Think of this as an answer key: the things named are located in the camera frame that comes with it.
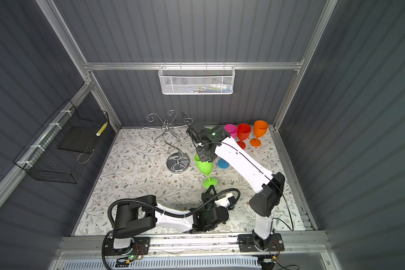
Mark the pink wine glass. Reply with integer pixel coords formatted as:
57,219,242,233
224,124,238,138

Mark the green wine glass back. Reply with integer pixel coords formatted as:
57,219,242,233
194,155,218,189

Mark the blue wine glass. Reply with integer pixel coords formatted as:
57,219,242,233
217,159,230,169

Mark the chrome wine glass rack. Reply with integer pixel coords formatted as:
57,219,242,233
138,109,194,174

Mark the red wine glass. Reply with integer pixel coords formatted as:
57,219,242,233
237,123,252,149

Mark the orange wine glass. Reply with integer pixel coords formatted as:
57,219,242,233
250,120,269,147

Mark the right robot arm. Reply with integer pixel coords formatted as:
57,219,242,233
186,123,285,251

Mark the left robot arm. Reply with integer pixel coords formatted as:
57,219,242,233
101,185,241,270

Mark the yellow marker in basket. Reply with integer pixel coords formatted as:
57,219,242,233
96,122,109,137

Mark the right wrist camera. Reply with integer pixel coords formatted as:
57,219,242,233
186,122,206,144

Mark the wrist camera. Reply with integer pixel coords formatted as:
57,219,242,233
215,192,237,210
186,122,206,144

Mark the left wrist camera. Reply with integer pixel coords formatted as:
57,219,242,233
215,192,237,210

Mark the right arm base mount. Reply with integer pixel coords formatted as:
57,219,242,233
237,233,285,252

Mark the white wire wall basket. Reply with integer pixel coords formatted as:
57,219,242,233
158,65,236,95

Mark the white perforated cable tray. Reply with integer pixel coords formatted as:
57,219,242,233
62,255,262,270

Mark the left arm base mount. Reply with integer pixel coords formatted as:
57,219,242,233
102,237,151,256

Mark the black wire wall basket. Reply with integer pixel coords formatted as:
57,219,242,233
13,101,109,184

